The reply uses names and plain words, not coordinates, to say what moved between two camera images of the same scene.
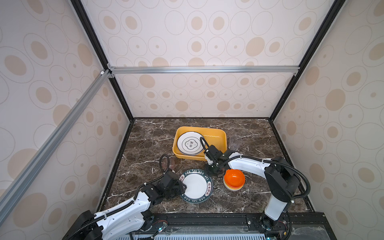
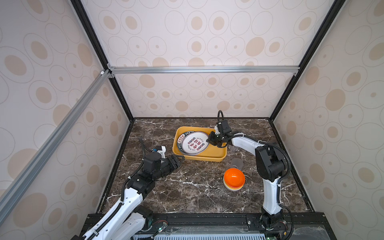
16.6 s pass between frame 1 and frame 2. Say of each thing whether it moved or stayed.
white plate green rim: moved
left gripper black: moved
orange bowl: stayed
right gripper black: moved
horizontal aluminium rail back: stayed
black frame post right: stayed
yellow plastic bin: stayed
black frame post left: stayed
